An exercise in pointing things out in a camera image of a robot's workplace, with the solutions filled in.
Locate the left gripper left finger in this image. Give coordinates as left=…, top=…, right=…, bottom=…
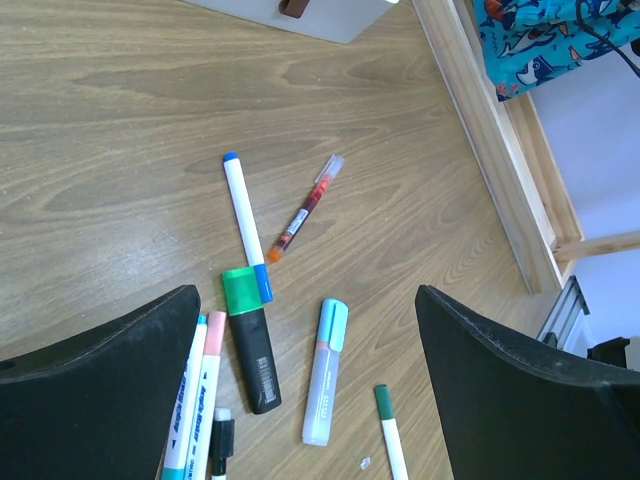
left=1, top=285, right=201, bottom=479

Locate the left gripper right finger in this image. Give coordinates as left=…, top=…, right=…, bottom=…
left=415, top=285, right=639, bottom=479

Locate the teal capped white marker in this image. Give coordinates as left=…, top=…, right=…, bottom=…
left=161, top=314, right=207, bottom=480

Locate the pink capped white marker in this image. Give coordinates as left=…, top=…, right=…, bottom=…
left=184, top=311, right=227, bottom=480

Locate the dark green capped marker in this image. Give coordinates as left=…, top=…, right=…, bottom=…
left=374, top=384, right=409, bottom=480

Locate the green black highlighter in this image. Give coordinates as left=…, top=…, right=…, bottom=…
left=222, top=267, right=282, bottom=415

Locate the light blue highlighter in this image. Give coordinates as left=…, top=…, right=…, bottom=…
left=302, top=298, right=349, bottom=447

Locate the blue capped white marker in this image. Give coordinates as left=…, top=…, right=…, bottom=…
left=223, top=152, right=274, bottom=303

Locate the red gel pen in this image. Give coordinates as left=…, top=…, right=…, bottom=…
left=267, top=154, right=344, bottom=263

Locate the drawer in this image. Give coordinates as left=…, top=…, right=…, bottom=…
left=190, top=0, right=398, bottom=44

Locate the black capped white marker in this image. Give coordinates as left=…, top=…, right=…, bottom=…
left=209, top=407, right=235, bottom=480

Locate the wooden clothes rack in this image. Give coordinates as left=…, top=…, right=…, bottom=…
left=553, top=230, right=640, bottom=262

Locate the wooden tray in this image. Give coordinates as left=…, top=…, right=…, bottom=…
left=414, top=1, right=584, bottom=293

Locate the blue patterned garment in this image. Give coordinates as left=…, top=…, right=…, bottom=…
left=472, top=0, right=639, bottom=102

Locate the aluminium rail frame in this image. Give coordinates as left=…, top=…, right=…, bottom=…
left=536, top=275, right=590, bottom=350

